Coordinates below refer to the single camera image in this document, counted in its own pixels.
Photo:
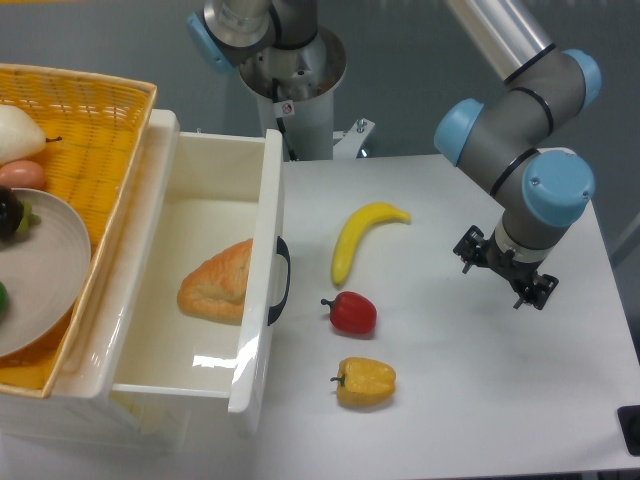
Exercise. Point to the white drawer cabinet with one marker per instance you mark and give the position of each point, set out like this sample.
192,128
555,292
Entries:
84,405

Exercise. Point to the yellow woven basket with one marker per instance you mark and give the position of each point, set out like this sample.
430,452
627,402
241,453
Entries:
101,120

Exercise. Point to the white pear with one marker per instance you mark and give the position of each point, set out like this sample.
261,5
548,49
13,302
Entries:
21,136

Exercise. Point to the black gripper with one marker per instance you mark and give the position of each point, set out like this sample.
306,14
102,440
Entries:
532,288

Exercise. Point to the orange bread pastry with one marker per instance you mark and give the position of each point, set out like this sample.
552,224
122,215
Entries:
216,290

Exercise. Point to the yellow bell pepper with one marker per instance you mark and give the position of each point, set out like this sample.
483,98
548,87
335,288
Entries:
363,382

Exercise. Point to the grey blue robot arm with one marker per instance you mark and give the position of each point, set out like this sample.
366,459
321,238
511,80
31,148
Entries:
496,146

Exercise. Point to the dark purple eggplant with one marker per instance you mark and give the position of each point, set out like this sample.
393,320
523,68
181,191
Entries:
16,215

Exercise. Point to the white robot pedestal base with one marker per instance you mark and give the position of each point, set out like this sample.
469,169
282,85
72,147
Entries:
294,92

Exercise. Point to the yellow banana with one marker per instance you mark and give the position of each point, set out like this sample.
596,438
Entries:
353,231

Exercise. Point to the red bell pepper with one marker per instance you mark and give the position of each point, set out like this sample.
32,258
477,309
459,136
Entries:
351,313

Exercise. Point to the green vegetable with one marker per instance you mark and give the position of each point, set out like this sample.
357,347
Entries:
4,299

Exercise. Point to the black corner object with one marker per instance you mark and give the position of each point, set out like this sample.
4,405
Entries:
629,420

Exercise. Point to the orange pink egg fruit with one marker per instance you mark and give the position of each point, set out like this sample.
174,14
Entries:
23,174

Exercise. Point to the grey round plate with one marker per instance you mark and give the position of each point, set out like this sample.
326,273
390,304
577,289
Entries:
43,270

